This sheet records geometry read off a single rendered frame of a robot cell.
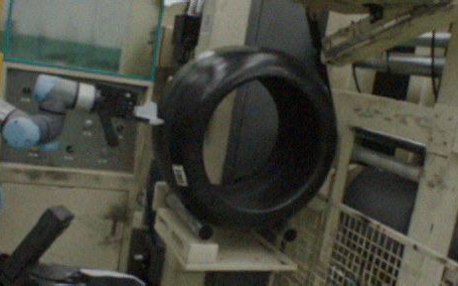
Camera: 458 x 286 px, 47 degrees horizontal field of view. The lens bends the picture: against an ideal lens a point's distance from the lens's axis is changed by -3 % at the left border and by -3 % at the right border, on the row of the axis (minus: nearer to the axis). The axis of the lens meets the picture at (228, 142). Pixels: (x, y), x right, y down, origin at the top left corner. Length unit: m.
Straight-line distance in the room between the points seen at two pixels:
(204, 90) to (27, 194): 0.88
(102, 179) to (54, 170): 0.18
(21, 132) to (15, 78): 0.72
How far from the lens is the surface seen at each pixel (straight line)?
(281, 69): 1.54
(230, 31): 1.86
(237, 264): 1.62
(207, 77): 1.47
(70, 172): 2.05
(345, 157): 2.09
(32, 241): 0.73
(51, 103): 1.45
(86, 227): 2.12
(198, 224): 1.56
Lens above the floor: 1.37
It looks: 8 degrees down
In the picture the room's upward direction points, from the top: 10 degrees clockwise
